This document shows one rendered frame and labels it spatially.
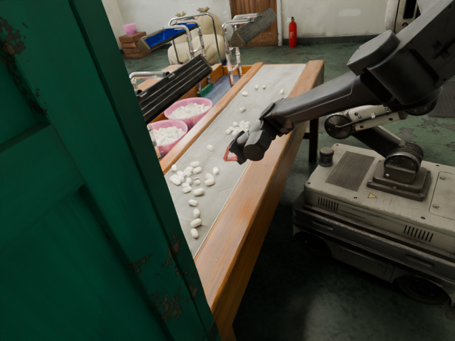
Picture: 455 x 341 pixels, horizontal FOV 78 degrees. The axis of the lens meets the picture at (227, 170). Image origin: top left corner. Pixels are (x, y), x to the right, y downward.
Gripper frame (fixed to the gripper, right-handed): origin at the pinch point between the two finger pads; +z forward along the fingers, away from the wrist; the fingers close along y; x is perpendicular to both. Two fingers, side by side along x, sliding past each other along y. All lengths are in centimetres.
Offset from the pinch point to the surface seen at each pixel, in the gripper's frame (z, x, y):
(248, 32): -1, -28, -77
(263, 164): 0.0, 12.5, -12.2
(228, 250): -2.2, 14.4, 27.0
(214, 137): 23.8, -4.2, -30.9
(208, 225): 7.7, 9.4, 18.6
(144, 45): 43, -64, -65
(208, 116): 30, -13, -46
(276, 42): 142, -15, -481
